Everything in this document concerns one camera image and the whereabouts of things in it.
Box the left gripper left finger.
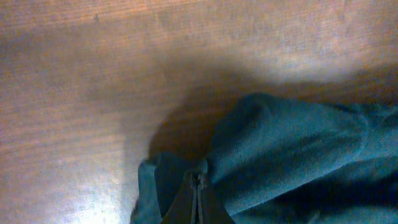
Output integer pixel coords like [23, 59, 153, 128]
[161, 172, 197, 224]

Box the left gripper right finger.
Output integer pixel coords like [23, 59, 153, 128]
[197, 173, 234, 224]

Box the dark green Nike t-shirt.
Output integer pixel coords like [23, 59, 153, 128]
[131, 93, 397, 223]

